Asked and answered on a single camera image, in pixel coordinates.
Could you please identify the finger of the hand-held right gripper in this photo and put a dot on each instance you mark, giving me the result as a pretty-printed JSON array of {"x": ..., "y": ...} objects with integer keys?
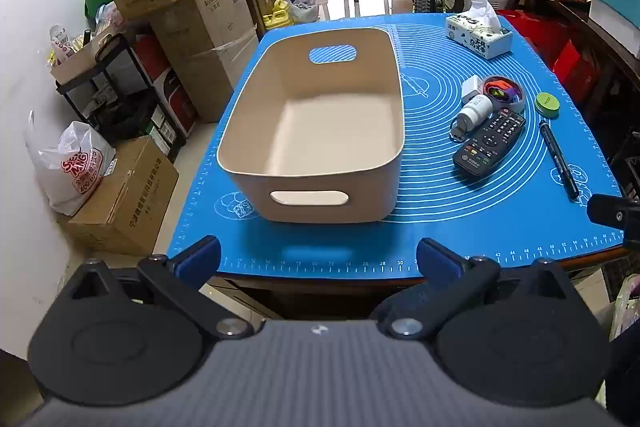
[{"x": 612, "y": 213}]

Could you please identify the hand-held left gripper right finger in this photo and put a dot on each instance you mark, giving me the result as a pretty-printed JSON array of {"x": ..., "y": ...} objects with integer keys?
[{"x": 440, "y": 259}]

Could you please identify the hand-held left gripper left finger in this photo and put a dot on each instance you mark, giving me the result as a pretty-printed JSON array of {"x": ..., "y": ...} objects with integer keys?
[{"x": 200, "y": 257}]

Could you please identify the black remote control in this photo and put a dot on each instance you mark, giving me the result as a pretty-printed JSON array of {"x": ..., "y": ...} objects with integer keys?
[{"x": 487, "y": 147}]

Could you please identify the green round tin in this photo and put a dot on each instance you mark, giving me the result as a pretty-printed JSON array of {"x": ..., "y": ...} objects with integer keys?
[{"x": 546, "y": 103}]

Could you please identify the small white bottle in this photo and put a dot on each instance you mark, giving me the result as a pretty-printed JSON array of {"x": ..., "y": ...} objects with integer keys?
[{"x": 475, "y": 109}]

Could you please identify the beige plastic storage bin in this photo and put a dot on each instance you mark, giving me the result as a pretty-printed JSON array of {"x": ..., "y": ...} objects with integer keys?
[{"x": 310, "y": 127}]

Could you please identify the blue silicone mat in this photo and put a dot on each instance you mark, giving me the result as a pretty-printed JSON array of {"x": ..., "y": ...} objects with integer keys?
[{"x": 450, "y": 217}]

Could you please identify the black marker pen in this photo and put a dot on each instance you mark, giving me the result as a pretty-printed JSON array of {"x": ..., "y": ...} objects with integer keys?
[{"x": 557, "y": 157}]

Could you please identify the low cardboard box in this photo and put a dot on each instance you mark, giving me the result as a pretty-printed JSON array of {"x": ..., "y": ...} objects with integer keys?
[{"x": 130, "y": 202}]

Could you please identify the clear plastic bag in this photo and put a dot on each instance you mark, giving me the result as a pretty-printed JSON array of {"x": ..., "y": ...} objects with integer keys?
[{"x": 625, "y": 307}]

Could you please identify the white red-print plastic bag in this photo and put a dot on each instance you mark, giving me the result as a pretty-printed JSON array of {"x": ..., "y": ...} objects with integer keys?
[{"x": 70, "y": 167}]

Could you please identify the clear bowl of colourful clips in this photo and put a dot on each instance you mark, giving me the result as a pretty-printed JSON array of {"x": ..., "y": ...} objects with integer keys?
[{"x": 500, "y": 89}]

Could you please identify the red and black box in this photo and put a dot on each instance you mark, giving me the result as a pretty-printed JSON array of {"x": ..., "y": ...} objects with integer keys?
[{"x": 170, "y": 92}]

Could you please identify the dark wooden side table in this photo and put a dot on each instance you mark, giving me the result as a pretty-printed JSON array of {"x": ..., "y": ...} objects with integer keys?
[{"x": 610, "y": 42}]

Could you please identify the white charger plug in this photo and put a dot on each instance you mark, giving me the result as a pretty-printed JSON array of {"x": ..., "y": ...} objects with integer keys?
[{"x": 471, "y": 87}]

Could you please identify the red bag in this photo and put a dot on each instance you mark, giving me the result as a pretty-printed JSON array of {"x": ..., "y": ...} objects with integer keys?
[{"x": 545, "y": 42}]

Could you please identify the black shelf rack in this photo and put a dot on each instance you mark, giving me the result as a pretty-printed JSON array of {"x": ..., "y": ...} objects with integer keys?
[{"x": 100, "y": 79}]

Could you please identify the white tissue box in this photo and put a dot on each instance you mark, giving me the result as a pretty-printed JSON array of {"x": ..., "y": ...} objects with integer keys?
[{"x": 480, "y": 38}]

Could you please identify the large cardboard box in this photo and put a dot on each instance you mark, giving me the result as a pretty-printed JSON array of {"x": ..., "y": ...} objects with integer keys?
[{"x": 210, "y": 27}]

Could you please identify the small open cardboard box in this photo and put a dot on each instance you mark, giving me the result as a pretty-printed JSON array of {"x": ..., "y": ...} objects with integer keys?
[{"x": 75, "y": 62}]

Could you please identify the yellow oil bottle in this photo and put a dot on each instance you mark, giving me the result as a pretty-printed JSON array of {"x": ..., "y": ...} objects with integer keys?
[{"x": 277, "y": 14}]

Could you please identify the grey plastic bag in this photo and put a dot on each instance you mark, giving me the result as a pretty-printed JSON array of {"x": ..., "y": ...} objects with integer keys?
[{"x": 302, "y": 4}]

